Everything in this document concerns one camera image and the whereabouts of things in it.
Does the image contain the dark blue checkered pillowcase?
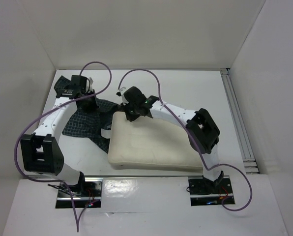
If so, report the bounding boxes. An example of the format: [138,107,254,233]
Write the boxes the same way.
[53,75,120,152]

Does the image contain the cream white pillow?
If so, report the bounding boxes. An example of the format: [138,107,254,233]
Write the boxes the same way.
[108,112,203,172]

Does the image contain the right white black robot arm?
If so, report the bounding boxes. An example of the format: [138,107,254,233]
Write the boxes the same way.
[117,87,224,193]

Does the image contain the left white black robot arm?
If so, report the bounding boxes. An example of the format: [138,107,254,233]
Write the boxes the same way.
[20,75,98,196]

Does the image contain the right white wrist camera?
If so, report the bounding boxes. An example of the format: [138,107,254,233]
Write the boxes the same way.
[116,87,127,97]

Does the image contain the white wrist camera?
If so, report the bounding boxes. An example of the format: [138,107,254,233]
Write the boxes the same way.
[116,87,127,97]
[85,77,93,95]

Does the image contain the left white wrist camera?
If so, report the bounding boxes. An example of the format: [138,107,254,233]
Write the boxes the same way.
[85,77,93,95]

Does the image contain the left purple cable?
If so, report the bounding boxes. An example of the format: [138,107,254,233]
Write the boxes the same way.
[14,61,113,232]

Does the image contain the purple cable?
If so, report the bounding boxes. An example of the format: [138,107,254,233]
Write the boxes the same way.
[14,61,113,232]
[118,69,252,211]

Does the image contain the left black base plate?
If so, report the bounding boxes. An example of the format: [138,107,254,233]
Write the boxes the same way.
[48,178,103,209]

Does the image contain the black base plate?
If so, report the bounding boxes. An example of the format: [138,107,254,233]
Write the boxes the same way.
[48,178,103,209]
[186,176,235,207]

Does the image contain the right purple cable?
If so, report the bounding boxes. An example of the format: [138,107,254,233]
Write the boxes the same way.
[118,69,252,211]

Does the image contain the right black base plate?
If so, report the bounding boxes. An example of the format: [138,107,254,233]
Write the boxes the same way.
[186,176,235,207]

